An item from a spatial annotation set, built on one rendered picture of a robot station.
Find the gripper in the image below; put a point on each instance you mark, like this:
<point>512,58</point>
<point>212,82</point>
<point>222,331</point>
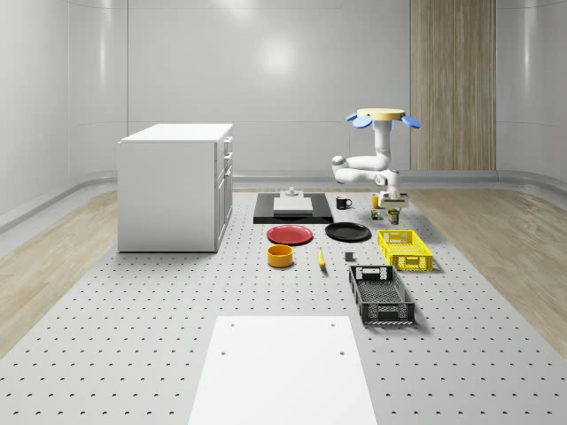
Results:
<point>395,202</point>

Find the flat-sided can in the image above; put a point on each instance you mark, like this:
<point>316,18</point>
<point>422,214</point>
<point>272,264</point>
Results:
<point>393,217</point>

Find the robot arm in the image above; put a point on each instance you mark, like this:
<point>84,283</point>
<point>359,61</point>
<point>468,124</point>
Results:
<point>382,146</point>

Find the yellow mug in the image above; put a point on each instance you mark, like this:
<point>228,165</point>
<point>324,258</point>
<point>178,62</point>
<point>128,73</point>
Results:
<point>375,202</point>

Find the puzzle cube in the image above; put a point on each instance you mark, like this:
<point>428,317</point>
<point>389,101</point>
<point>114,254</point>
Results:
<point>377,215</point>

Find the yellow basket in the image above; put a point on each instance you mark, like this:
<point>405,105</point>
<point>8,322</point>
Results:
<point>405,250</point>

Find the black mug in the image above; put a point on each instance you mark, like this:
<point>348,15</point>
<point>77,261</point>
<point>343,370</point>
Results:
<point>342,203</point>

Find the black plate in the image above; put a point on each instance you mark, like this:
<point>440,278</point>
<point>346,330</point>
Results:
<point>347,232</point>

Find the grey cube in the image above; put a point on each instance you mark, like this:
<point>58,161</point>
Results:
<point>350,257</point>

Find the drone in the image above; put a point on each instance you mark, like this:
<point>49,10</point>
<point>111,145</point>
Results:
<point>380,114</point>

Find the dark grey basket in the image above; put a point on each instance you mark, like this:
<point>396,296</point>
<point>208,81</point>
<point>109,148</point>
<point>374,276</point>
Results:
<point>382,294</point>

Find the banana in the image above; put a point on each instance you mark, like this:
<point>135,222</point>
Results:
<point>322,260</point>

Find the red plate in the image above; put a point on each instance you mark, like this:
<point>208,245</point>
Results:
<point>290,234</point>

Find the yellow bowl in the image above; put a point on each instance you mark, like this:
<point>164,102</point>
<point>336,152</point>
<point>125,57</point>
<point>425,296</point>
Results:
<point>280,259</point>

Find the white board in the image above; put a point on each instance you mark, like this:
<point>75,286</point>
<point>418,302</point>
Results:
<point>281,376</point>

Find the white cabinet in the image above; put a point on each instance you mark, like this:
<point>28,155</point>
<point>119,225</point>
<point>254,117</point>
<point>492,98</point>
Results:
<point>168,195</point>

